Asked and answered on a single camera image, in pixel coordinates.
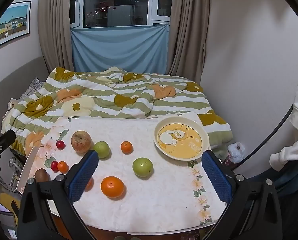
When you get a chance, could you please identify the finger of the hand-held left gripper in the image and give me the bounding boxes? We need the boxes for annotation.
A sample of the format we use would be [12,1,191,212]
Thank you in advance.
[0,129,16,179]

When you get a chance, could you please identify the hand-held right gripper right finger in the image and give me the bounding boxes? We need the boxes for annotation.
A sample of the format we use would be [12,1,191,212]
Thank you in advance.
[201,150,282,240]

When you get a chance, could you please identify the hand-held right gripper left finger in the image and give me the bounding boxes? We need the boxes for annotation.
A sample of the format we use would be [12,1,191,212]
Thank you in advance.
[17,149,99,240]

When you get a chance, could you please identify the large orange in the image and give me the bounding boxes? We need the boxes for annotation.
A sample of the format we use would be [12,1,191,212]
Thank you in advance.
[100,176,125,199]

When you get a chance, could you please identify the brown wrinkled apple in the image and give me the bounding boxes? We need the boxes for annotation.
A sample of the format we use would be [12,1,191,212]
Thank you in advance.
[71,130,92,153]

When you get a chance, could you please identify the brown kiwi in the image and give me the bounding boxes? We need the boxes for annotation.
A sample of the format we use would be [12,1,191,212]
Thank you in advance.
[35,168,50,182]

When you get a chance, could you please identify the cream plate with cartoon print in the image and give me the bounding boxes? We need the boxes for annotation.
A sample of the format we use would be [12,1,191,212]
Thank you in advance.
[154,116,210,161]

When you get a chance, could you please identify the large green apple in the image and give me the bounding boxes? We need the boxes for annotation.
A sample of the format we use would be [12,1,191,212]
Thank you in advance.
[132,157,154,178]

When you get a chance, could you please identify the white plastic bag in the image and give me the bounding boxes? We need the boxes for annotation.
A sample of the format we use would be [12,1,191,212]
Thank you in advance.
[227,142,245,163]

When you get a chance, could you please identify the small green apple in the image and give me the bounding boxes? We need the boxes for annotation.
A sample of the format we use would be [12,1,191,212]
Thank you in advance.
[93,141,111,159]

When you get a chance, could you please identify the white board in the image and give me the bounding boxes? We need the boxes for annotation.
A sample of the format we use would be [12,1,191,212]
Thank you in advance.
[16,146,40,193]

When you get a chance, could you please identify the grey patterned bed sheet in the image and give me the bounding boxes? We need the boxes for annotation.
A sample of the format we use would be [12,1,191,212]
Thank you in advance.
[19,77,46,100]

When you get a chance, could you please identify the yellow box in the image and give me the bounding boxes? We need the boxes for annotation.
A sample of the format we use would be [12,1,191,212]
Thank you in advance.
[0,192,22,213]

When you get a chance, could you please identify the white floral table cloth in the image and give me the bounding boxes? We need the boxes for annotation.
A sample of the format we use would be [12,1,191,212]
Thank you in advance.
[37,112,227,233]

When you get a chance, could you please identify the dark trousers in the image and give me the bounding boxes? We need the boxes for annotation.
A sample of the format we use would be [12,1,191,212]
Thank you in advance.
[249,155,298,198]

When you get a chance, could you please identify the green striped floral blanket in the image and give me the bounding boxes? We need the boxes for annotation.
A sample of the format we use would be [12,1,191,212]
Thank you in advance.
[2,66,233,160]

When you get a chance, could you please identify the beige curtain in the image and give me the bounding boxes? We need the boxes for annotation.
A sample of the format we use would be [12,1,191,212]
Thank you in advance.
[166,0,212,85]
[38,0,86,73]

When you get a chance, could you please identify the blue cloth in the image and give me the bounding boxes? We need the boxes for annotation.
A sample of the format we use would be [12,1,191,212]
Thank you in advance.
[70,24,170,74]

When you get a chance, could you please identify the window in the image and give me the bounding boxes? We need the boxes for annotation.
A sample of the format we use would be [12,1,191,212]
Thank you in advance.
[69,0,174,28]

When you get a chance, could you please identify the black cable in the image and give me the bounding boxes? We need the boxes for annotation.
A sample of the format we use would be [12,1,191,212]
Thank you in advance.
[231,102,294,172]

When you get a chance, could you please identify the wall poster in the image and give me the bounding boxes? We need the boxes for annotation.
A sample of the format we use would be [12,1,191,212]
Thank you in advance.
[0,1,32,53]

